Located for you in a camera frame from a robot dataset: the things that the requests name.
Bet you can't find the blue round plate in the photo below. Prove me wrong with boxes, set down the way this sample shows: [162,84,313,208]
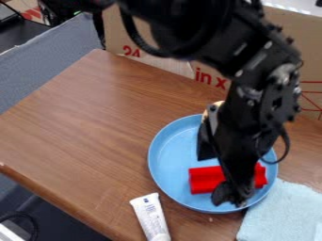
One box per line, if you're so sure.
[146,113,280,215]

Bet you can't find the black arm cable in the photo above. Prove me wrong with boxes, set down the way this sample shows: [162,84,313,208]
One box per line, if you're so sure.
[118,6,178,59]

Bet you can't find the red plastic block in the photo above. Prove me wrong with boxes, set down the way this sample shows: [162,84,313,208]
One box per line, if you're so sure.
[189,164,269,195]

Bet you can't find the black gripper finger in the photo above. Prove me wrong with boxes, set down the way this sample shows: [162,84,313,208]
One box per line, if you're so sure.
[212,167,256,208]
[197,108,220,161]

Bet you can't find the grey fabric divider panel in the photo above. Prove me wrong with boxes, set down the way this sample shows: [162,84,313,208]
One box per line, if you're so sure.
[0,13,102,114]

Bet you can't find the white cream tube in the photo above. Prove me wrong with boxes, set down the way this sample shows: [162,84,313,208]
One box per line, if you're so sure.
[130,193,172,241]

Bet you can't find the brown cardboard box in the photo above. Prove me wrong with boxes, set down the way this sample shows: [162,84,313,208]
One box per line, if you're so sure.
[102,0,322,121]

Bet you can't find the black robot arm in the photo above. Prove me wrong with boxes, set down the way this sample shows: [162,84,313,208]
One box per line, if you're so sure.
[95,0,304,206]

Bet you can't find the light blue towel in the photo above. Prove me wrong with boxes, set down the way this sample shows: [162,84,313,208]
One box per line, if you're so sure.
[237,180,322,241]

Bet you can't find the yellow potato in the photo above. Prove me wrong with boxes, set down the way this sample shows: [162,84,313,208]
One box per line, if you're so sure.
[202,101,224,121]

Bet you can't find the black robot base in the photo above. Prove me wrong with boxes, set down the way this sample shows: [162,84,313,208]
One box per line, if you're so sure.
[37,0,106,47]

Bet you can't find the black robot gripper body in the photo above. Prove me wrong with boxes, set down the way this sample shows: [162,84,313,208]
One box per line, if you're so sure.
[213,63,302,176]

